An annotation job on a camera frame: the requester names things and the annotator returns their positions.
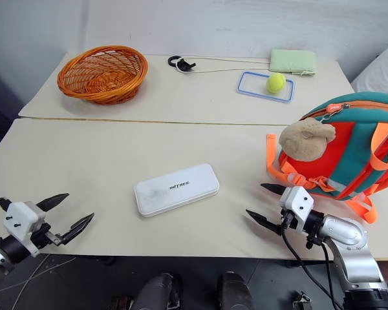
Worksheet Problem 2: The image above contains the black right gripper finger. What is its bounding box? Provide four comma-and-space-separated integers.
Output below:
245, 209, 283, 236
260, 183, 287, 196

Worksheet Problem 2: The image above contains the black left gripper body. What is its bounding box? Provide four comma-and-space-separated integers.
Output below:
30, 222, 64, 249

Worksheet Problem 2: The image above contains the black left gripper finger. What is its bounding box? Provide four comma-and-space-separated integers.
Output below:
36, 193, 70, 212
58, 212, 96, 247

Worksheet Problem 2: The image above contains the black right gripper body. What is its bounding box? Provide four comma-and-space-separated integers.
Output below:
279, 208, 296, 231

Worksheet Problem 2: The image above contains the orange and teal backpack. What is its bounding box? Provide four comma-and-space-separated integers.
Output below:
265, 91, 388, 225

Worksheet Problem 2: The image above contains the white rectangular case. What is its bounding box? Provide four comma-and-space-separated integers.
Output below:
134, 163, 221, 218

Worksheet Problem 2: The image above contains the beige plush toy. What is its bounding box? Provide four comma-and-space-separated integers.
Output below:
278, 117, 338, 161

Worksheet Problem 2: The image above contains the dark rounded shape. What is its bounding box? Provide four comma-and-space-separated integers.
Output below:
133, 272, 184, 310
217, 271, 255, 310

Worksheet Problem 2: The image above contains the orange zipper pull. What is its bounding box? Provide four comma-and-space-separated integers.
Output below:
319, 102, 350, 124

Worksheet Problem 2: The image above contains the clear lid with blue rim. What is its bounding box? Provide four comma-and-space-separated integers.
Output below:
235, 70, 296, 105

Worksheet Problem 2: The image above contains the yellow tennis ball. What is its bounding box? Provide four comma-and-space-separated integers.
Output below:
266, 72, 287, 95

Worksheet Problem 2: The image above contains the orange wicker basket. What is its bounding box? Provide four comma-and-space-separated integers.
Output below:
56, 45, 149, 105

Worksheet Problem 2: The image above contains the light green fabric pouch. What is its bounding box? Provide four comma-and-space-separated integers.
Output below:
268, 48, 318, 78

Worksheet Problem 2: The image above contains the white cloth bundle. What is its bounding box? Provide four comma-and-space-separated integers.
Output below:
353, 41, 388, 96

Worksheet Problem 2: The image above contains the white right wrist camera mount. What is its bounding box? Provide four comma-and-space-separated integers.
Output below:
279, 185, 315, 232

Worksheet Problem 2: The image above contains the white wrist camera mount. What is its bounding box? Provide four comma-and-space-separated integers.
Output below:
3, 201, 48, 258
279, 185, 315, 232

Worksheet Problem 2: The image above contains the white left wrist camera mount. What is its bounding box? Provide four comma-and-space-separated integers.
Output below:
3, 201, 48, 258

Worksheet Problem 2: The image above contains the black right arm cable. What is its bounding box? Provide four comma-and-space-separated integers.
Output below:
279, 209, 345, 310

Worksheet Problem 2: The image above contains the small dark metal bracket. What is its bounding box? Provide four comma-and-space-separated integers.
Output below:
292, 290, 313, 310

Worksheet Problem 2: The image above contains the black clip with beige cord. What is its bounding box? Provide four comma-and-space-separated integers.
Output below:
167, 55, 273, 75

